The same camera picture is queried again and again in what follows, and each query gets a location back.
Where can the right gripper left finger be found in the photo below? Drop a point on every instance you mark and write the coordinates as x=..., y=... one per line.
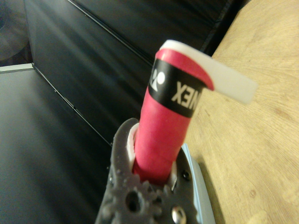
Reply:
x=119, y=163

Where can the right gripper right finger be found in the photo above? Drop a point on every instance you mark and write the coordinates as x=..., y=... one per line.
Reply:
x=184, y=198

